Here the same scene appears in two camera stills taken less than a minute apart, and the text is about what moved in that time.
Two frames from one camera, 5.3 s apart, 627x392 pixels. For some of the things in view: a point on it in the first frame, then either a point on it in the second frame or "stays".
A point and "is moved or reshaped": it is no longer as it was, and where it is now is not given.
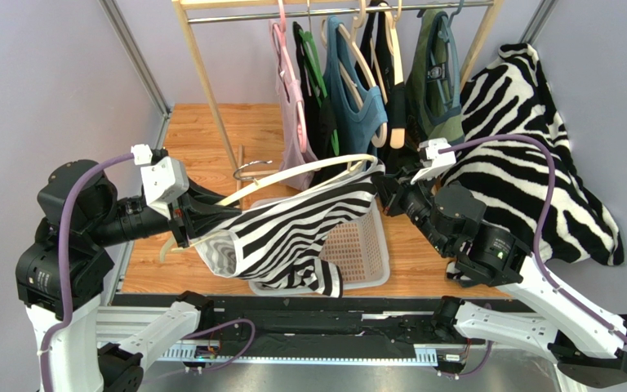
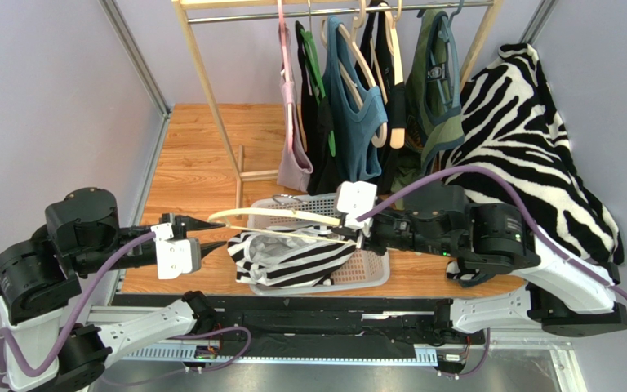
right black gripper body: x=392 y=192 → x=362 y=234
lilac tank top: x=292 y=157 is moved or reshaped
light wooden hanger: x=397 y=136 stays
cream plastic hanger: x=368 y=161 → x=335 y=220
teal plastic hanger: x=441 y=33 stays
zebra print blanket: x=516 y=158 stays
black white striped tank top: x=280 y=243 is moved or reshaped
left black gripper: x=188 y=219 → x=189 y=221
